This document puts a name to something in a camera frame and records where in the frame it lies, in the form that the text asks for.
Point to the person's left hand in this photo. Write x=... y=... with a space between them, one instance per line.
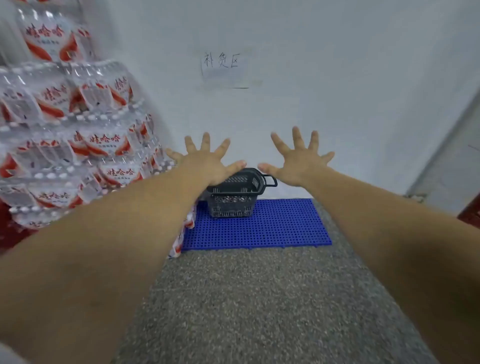
x=205 y=166

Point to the person's right forearm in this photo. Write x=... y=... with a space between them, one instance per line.
x=408 y=243

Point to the person's left thumb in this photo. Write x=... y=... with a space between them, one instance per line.
x=234 y=168

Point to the person's left little finger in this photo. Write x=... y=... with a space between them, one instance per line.
x=174 y=153

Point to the person's right thumb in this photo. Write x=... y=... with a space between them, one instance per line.
x=269 y=170

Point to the person's left middle finger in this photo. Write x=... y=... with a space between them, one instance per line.
x=206 y=141

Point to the grey door frame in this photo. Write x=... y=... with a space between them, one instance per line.
x=448 y=161

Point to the person's right middle finger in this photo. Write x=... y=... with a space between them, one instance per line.
x=298 y=137

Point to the white paper wall sign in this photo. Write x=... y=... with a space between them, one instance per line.
x=223 y=71

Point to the person's right hand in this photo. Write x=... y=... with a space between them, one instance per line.
x=299 y=167

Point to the stack of bottled water packs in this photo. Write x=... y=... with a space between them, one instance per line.
x=67 y=123

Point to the person's left forearm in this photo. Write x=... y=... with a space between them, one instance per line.
x=93 y=247

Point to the dark red wooden furniture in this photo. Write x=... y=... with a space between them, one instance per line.
x=470 y=215

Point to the person's right little finger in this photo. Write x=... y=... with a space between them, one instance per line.
x=327 y=156

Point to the blue plastic grid mat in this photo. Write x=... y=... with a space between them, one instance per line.
x=277 y=227

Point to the black plastic shopping basket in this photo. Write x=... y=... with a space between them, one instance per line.
x=234 y=198

